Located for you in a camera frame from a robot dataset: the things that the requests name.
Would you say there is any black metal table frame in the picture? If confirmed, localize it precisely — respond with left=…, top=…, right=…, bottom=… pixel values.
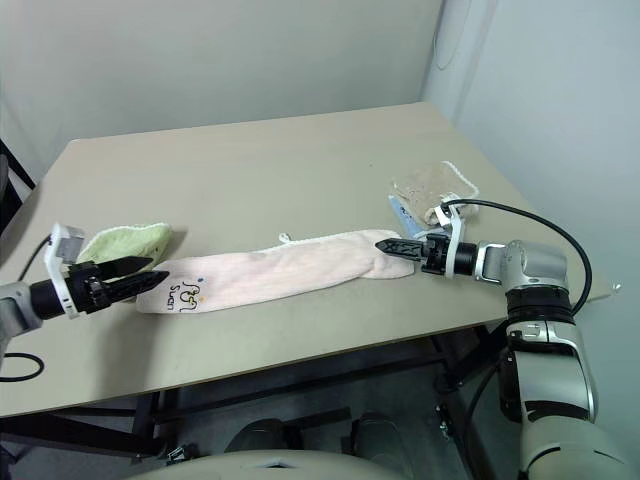
left=0, top=323, right=507, bottom=480

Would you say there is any beige towel with white trim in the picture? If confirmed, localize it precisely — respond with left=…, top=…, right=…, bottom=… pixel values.
left=389, top=160, right=480, bottom=225

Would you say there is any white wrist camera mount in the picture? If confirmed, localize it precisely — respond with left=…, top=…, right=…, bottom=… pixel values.
left=45, top=223, right=90, bottom=320
left=431, top=201, right=467, bottom=279

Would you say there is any black stand frame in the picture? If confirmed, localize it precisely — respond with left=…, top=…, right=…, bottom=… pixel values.
left=0, top=136, right=37, bottom=237

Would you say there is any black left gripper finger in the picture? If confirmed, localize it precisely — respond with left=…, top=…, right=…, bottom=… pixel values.
left=104, top=270, right=171, bottom=304
left=98, top=255, right=157, bottom=280

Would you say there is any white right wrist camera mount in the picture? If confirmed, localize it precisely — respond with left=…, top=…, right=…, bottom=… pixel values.
left=431, top=201, right=467, bottom=279

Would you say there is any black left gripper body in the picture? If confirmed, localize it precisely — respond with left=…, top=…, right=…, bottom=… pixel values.
left=63, top=262, right=111, bottom=316

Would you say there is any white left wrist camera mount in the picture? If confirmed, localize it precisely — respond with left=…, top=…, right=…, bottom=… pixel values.
left=45, top=223, right=90, bottom=320

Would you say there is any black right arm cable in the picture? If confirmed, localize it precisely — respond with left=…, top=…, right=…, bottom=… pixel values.
left=440, top=199, right=595, bottom=317

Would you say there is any dark rounded shape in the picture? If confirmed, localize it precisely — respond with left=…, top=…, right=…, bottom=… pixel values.
left=225, top=416, right=303, bottom=454
left=348, top=411, right=402, bottom=457

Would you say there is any pink towel with embroidery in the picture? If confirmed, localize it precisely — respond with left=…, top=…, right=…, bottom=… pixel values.
left=134, top=228, right=417, bottom=317

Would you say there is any white wall cable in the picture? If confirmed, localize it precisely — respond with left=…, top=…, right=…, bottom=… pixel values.
left=431, top=0, right=475, bottom=72

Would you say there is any light green towel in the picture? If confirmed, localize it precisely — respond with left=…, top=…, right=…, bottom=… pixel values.
left=76, top=222, right=174, bottom=267

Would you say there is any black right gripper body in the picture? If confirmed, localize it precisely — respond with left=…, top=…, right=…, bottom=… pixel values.
left=418, top=233, right=452, bottom=277

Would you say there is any black cable under table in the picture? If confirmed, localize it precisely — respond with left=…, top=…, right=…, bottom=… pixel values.
left=458, top=357, right=507, bottom=480

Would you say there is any blue and white cloth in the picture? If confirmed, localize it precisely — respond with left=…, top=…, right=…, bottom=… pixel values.
left=386, top=193, right=427, bottom=242

